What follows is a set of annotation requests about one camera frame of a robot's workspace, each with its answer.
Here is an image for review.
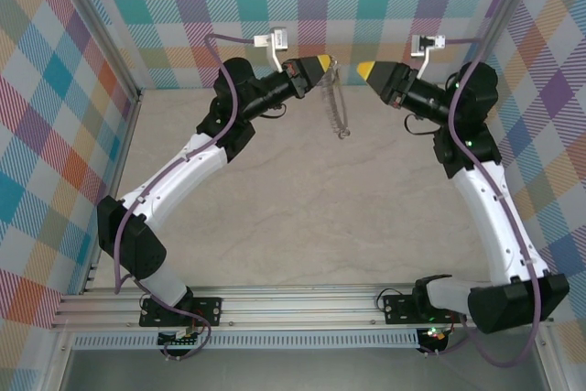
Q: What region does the right white camera bracket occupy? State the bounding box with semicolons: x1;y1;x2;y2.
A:
417;45;434;80

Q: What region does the grey metal sheet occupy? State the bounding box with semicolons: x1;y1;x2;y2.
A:
59;348;550;391

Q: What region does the white slotted cable duct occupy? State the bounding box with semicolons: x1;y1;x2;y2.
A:
72;329;420;350

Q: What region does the aluminium side rail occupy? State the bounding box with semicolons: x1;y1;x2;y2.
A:
78;88;144;295

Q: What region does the white camera bracket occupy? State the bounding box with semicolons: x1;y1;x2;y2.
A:
417;45;434;80
269;45;286;74

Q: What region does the small black connector board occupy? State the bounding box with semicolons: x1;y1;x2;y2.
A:
157;329;205;351
418;325;450;353

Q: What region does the left white camera bracket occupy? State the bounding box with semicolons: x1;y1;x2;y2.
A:
269;45;286;74

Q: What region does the silver keyring with small rings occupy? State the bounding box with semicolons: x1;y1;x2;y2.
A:
319;57;353;141

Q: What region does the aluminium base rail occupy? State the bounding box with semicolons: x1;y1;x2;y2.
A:
53;284;556;331

